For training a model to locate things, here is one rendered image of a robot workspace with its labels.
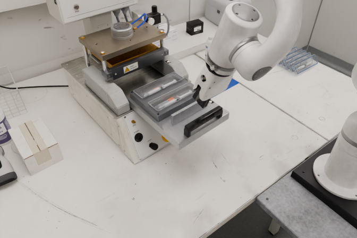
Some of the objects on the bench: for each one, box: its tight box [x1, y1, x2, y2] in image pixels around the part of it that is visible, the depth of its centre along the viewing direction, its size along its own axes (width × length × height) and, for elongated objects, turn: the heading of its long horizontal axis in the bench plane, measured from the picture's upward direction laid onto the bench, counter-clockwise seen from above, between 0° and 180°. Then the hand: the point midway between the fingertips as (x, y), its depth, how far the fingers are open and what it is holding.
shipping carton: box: [8, 117, 64, 176], centre depth 109 cm, size 19×13×9 cm
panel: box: [122, 111, 170, 162], centre depth 112 cm, size 2×30×19 cm, turn 130°
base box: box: [63, 67, 139, 164], centre depth 128 cm, size 54×38×17 cm
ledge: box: [164, 16, 218, 60], centre depth 183 cm, size 30×84×4 cm, turn 126°
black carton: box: [186, 19, 203, 36], centre depth 180 cm, size 6×9×7 cm
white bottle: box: [205, 35, 214, 61], centre depth 161 cm, size 5×5×14 cm
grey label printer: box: [205, 0, 251, 26], centre depth 190 cm, size 25×20×17 cm
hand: (203, 100), depth 87 cm, fingers closed
